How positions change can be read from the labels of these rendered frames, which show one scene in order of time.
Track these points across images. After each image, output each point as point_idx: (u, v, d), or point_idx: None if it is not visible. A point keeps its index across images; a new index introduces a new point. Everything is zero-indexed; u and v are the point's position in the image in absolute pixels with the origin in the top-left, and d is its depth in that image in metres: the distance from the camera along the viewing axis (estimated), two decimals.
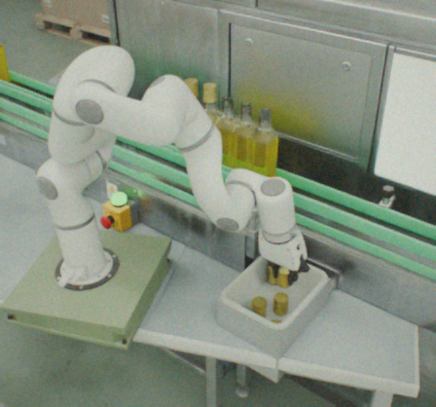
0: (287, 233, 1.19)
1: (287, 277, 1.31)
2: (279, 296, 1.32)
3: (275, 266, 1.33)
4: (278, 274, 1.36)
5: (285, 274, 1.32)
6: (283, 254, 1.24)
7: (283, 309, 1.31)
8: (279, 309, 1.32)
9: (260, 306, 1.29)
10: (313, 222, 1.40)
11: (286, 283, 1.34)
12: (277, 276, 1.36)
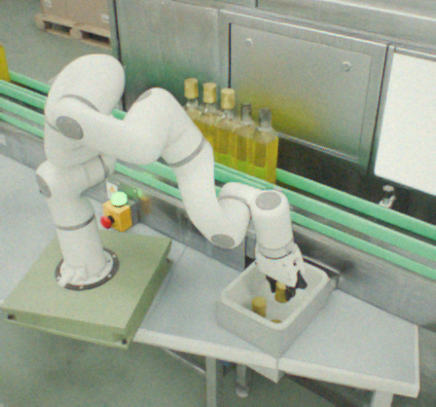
0: (283, 248, 1.15)
1: (284, 292, 1.27)
2: (281, 283, 1.30)
3: (272, 280, 1.29)
4: (224, 100, 1.44)
5: (234, 91, 1.45)
6: (279, 270, 1.20)
7: (285, 296, 1.29)
8: (281, 296, 1.29)
9: (260, 306, 1.29)
10: (313, 222, 1.40)
11: (234, 101, 1.46)
12: (224, 103, 1.45)
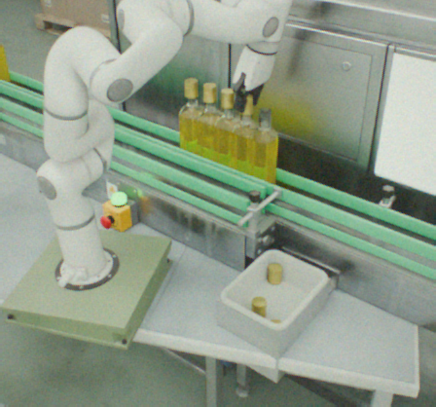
0: None
1: (259, 94, 1.42)
2: (245, 96, 1.41)
3: (244, 97, 1.39)
4: (224, 100, 1.44)
5: (234, 91, 1.45)
6: (270, 64, 1.36)
7: (252, 103, 1.43)
8: (252, 105, 1.43)
9: (260, 306, 1.29)
10: (313, 222, 1.40)
11: (234, 101, 1.46)
12: (224, 103, 1.45)
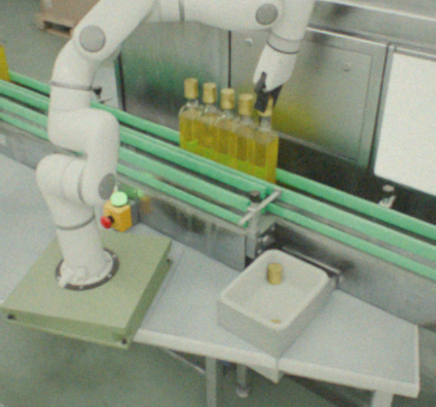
0: None
1: (277, 96, 1.38)
2: (245, 96, 1.41)
3: (266, 97, 1.35)
4: (224, 100, 1.44)
5: (234, 91, 1.45)
6: (291, 63, 1.32)
7: (252, 103, 1.43)
8: (252, 105, 1.43)
9: (272, 96, 1.38)
10: (313, 222, 1.40)
11: (234, 101, 1.46)
12: (224, 103, 1.45)
